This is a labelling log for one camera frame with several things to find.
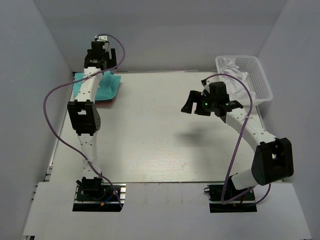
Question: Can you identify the white plastic basket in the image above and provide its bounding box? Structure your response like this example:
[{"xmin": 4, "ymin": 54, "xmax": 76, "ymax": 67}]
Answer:
[{"xmin": 215, "ymin": 55, "xmax": 273, "ymax": 106}]

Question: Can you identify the crumpled white t shirt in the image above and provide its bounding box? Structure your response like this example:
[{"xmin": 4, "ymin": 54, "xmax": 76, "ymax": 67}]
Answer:
[{"xmin": 218, "ymin": 57, "xmax": 256, "ymax": 102}]

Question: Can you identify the purple cable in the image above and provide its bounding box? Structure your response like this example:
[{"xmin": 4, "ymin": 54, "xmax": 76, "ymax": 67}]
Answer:
[
  {"xmin": 42, "ymin": 33, "xmax": 126, "ymax": 208},
  {"xmin": 200, "ymin": 74, "xmax": 273, "ymax": 205}
]

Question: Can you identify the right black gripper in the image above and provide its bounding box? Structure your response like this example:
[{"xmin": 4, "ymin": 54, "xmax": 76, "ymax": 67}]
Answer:
[{"xmin": 181, "ymin": 90, "xmax": 217, "ymax": 116}]

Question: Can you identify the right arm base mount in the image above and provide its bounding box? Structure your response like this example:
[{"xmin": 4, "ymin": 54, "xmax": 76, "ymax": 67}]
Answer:
[{"xmin": 203, "ymin": 183, "xmax": 258, "ymax": 214}]

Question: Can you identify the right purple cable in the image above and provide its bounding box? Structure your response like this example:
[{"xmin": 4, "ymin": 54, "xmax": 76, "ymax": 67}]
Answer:
[{"xmin": 200, "ymin": 74, "xmax": 273, "ymax": 205}]

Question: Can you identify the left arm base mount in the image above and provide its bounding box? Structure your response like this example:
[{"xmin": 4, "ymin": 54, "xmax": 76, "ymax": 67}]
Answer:
[{"xmin": 72, "ymin": 177, "xmax": 126, "ymax": 213}]

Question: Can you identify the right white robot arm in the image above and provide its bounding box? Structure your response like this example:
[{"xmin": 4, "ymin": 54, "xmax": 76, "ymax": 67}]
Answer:
[{"xmin": 181, "ymin": 82, "xmax": 294, "ymax": 200}]

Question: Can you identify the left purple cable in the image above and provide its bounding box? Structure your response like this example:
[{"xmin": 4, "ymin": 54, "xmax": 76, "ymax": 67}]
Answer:
[{"xmin": 42, "ymin": 33, "xmax": 126, "ymax": 208}]

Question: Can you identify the teal polo shirt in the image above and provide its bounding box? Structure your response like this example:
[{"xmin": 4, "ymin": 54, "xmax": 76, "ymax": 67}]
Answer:
[{"xmin": 73, "ymin": 71, "xmax": 121, "ymax": 103}]

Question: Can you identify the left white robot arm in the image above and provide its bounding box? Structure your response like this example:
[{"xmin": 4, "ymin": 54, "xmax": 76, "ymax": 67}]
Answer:
[{"xmin": 67, "ymin": 35, "xmax": 117, "ymax": 180}]

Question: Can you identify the folded red t shirt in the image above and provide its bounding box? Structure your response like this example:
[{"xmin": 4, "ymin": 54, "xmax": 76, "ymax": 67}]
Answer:
[{"xmin": 94, "ymin": 99, "xmax": 113, "ymax": 105}]

